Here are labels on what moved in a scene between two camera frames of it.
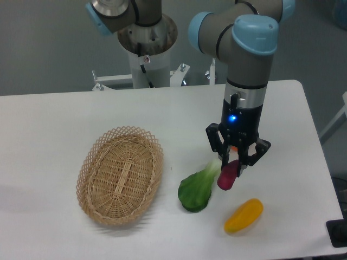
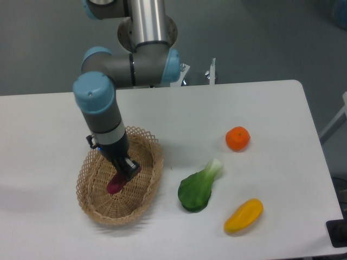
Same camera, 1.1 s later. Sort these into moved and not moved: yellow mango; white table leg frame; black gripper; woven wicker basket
Moved: black gripper
Not moved: yellow mango; white table leg frame; woven wicker basket
